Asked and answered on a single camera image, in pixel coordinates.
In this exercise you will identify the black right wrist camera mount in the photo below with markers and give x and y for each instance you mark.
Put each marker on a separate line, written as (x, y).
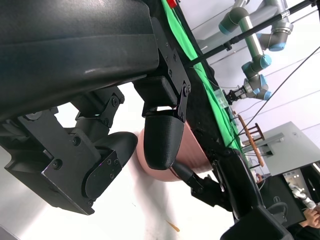
(257, 227)

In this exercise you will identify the small red object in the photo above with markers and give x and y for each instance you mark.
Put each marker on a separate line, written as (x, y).
(172, 3)

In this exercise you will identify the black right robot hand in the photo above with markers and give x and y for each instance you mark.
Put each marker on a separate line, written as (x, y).
(235, 185)

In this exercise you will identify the green cloth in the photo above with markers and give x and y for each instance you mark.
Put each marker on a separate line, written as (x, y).
(182, 32)

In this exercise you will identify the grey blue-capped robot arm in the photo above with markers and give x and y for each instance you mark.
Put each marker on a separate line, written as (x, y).
(252, 42)

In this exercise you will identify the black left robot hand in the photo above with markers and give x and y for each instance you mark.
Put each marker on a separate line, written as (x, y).
(75, 50)

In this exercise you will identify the wooden rack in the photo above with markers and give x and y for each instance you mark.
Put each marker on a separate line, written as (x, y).
(250, 138)

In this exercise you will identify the bare person hand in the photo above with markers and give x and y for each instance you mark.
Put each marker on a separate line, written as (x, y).
(312, 217)

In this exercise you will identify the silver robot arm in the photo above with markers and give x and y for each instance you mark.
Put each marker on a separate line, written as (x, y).
(302, 196)

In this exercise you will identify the black metal pole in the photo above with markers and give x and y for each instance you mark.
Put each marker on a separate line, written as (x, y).
(217, 48)

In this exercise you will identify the small wooden sliver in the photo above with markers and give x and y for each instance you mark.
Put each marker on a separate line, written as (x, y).
(173, 226)

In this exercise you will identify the pink plastic bowl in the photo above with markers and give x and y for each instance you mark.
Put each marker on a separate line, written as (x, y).
(155, 175)
(197, 155)

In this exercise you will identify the grey metal cabinet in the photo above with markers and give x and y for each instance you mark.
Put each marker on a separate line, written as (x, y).
(292, 150)

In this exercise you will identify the small clear plastic box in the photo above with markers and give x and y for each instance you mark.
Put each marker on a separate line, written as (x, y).
(220, 98)

